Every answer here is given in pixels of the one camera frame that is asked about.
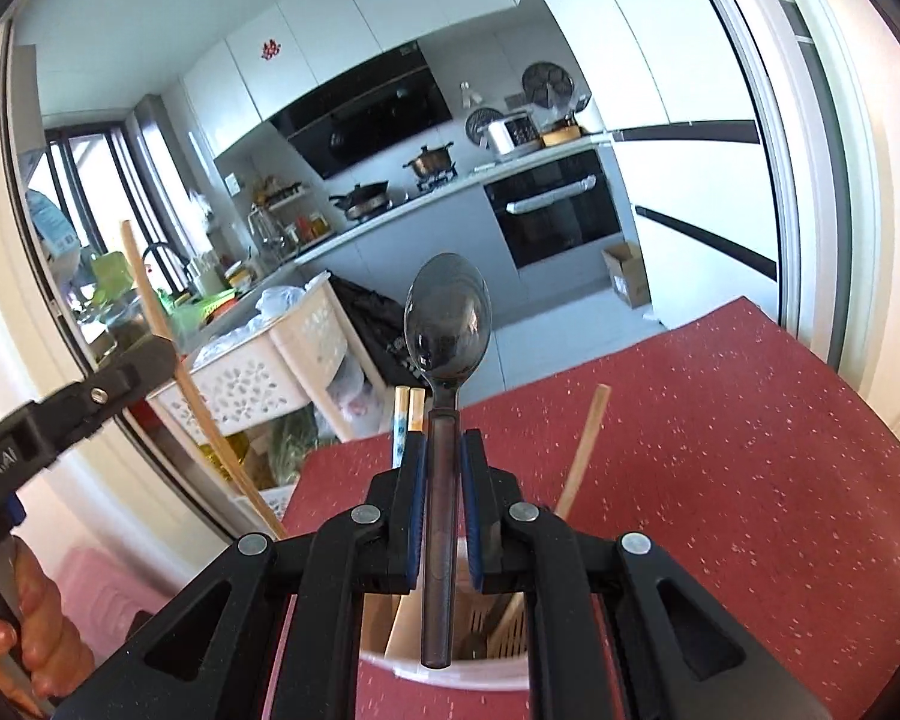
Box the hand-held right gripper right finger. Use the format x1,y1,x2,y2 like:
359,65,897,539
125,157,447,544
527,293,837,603
461,430,833,720

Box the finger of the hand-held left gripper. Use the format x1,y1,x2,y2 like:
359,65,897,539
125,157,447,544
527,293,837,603
41,336,177,458

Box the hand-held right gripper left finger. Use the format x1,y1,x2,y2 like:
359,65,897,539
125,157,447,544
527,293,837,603
58,433,430,720

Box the blue patterned chopstick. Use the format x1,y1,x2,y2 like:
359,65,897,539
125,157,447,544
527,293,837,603
391,386,411,470

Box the plain wooden chopstick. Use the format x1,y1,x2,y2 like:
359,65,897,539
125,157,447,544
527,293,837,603
487,384,614,646
120,220,290,542

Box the white plastic utensil holder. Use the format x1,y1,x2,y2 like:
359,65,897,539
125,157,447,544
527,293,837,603
356,536,616,691

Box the person's left hand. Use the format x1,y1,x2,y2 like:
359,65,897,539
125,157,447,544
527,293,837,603
0,540,97,717

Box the green plastic container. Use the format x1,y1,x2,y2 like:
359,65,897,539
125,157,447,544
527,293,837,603
90,251,140,297

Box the white plastic basket trolley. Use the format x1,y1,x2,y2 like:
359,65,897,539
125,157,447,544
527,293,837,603
150,274,391,522

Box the black kitchen faucet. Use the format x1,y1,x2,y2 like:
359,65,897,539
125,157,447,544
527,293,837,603
142,242,192,297

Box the gold foil package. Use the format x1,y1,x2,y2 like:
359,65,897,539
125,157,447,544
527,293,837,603
202,427,260,492

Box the green leafy vegetables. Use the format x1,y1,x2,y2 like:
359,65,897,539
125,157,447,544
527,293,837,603
266,405,320,481

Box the blue and white package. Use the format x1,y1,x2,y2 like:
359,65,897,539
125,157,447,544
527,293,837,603
22,187,83,278

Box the pink plastic stool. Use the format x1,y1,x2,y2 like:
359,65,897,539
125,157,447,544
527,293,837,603
52,544,173,661

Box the white plastic bag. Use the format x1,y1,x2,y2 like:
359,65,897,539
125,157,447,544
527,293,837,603
232,285,308,338

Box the spice rack with bottles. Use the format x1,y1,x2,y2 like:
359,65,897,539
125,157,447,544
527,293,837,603
247,176,331,248

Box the grey kitchen base cabinets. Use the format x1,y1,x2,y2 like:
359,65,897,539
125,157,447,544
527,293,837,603
292,135,646,391

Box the cardboard box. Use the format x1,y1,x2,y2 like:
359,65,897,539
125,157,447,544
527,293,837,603
601,241,653,308

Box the black built-in oven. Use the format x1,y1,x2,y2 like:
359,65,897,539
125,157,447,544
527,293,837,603
484,148,623,271

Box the black wok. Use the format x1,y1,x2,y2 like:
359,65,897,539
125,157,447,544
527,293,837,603
330,180,391,222

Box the steel stockpot with lid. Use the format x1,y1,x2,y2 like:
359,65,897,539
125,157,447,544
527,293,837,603
403,144,457,179

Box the black range hood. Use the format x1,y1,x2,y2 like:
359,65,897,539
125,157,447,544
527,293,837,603
270,45,455,181

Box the white refrigerator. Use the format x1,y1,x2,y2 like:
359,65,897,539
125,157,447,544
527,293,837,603
525,0,785,338

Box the silver pressure cooker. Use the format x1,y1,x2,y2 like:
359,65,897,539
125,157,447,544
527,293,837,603
484,111,541,158

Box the white upper kitchen cabinets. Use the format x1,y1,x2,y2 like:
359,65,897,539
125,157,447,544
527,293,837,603
180,0,541,162

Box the small round black wall trivet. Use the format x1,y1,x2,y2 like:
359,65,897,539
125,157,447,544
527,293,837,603
465,107,505,145

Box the large round black wall trivet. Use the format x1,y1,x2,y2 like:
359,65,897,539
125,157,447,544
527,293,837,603
521,61,578,110

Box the white sliding door frame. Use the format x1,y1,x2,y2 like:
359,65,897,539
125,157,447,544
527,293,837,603
0,0,882,541

